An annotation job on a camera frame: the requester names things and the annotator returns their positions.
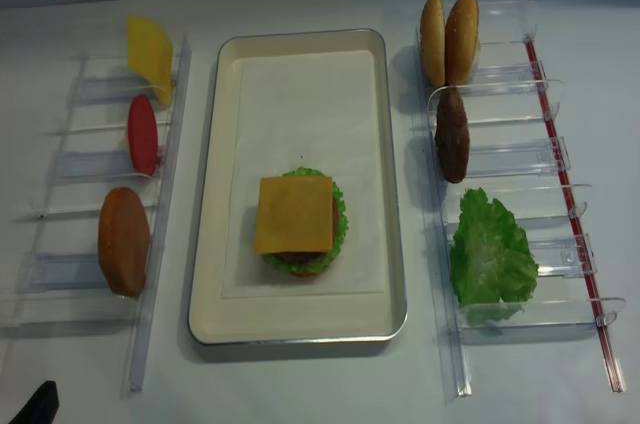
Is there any green lettuce leaf upright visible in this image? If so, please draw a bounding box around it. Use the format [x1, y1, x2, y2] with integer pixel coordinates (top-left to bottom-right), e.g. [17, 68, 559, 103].
[450, 188, 539, 307]

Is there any clear acrylic rack left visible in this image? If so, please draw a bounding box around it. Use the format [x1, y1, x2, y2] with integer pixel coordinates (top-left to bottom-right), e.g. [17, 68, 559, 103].
[1, 35, 191, 393]

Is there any green lettuce under cheese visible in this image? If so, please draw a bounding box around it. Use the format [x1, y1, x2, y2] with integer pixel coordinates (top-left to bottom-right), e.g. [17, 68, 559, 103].
[255, 167, 349, 273]

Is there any cream metal tray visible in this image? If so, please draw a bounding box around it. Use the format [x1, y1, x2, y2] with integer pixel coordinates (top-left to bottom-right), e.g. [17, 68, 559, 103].
[188, 29, 407, 345]

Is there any brown meat patty upright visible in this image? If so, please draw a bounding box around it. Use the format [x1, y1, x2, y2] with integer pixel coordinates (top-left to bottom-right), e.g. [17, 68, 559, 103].
[434, 87, 470, 183]

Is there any sesame bun right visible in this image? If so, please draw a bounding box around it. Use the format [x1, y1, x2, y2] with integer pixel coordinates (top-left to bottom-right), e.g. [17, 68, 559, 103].
[445, 0, 479, 85]

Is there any brown bottom bun upright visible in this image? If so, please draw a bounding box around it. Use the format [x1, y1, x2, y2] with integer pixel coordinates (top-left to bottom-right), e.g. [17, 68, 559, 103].
[98, 187, 151, 298]

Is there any orange cheese slice on stack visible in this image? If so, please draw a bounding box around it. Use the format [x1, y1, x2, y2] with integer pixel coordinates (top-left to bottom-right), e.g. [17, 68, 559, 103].
[254, 176, 333, 255]

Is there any clear acrylic rack right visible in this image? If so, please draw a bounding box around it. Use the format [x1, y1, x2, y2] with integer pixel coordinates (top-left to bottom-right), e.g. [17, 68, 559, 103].
[416, 0, 626, 396]

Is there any red tomato slice upright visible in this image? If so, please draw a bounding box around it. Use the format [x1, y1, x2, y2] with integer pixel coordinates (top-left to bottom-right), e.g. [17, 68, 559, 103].
[127, 94, 159, 176]

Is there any brown patty in stack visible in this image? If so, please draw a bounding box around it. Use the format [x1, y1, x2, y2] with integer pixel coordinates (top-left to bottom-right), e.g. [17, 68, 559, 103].
[274, 199, 339, 264]

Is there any white paper tray liner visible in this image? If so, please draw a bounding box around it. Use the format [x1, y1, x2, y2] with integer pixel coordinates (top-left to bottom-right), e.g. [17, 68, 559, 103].
[223, 51, 387, 298]

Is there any clear acrylic rack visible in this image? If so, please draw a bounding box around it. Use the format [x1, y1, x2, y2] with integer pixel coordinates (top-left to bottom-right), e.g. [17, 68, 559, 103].
[1, 35, 191, 393]
[416, 0, 626, 396]

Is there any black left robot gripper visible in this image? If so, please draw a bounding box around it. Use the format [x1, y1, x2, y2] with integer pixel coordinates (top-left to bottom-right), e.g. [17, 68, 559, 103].
[9, 380, 60, 424]

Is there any sesame bun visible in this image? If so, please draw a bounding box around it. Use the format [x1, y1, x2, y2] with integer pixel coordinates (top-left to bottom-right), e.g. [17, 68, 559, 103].
[445, 0, 479, 85]
[420, 0, 446, 88]

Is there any sesame top bun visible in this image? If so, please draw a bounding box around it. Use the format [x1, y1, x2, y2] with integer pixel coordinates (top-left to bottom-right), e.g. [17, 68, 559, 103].
[420, 0, 446, 88]

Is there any yellow cheese slice upright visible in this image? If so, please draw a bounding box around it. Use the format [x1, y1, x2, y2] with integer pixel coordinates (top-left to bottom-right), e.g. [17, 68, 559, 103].
[127, 15, 173, 108]

